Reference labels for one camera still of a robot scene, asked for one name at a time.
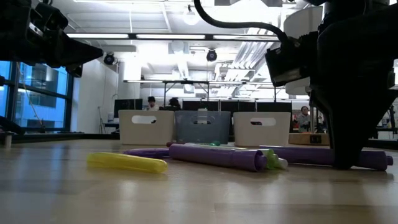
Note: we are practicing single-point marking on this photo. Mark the white plastic bin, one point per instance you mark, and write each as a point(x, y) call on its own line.
point(261, 137)
point(146, 132)

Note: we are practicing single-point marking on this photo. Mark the large purple highlighter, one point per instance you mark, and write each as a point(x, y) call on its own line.
point(214, 157)

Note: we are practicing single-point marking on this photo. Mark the broom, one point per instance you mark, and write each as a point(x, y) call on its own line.
point(101, 121)

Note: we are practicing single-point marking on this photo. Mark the round white pendant lamp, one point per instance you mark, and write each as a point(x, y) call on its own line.
point(191, 17)

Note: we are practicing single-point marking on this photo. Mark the ceiling light strip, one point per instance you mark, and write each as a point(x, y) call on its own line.
point(171, 36)
point(96, 35)
point(242, 37)

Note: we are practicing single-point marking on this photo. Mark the grey plastic bin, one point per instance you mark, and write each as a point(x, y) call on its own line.
point(202, 133)

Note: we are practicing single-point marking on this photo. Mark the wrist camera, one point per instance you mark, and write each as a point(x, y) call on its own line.
point(289, 62)
point(51, 15)

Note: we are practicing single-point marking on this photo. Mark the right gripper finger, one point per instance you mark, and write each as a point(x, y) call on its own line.
point(348, 130)

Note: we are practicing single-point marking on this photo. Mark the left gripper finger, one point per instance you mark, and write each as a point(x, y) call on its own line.
point(73, 51)
point(75, 71)

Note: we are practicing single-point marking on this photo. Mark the black monitor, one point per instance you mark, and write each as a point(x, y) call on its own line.
point(127, 107)

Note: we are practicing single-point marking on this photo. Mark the white lamp shade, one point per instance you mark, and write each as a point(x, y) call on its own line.
point(303, 18)

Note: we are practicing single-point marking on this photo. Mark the person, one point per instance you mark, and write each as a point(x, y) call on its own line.
point(304, 119)
point(174, 104)
point(151, 104)

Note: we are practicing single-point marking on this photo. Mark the small purple marker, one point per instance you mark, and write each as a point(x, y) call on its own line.
point(146, 152)

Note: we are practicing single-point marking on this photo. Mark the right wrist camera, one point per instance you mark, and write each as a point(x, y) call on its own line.
point(289, 62)

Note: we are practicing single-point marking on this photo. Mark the wooden lamp base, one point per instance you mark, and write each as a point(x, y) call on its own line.
point(308, 139)

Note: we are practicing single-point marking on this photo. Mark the black round ceiling spotlight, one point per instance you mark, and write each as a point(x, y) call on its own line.
point(109, 58)
point(211, 55)

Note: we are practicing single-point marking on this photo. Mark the light green highlighter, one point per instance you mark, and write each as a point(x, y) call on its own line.
point(271, 159)

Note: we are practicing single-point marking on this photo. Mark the window with dark frame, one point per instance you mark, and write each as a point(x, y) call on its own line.
point(40, 96)

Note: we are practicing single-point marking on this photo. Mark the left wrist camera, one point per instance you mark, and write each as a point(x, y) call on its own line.
point(51, 15)

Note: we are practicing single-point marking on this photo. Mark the yellow highlighter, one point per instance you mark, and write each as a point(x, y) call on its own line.
point(127, 162)

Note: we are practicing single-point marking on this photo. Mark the metal lamp pole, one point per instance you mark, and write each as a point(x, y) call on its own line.
point(311, 124)

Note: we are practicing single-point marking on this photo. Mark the green marker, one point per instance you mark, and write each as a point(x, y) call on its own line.
point(213, 143)

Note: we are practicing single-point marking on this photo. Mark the white bottle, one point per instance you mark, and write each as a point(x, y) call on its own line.
point(110, 117)

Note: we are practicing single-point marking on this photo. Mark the white post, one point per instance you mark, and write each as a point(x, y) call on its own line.
point(7, 140)

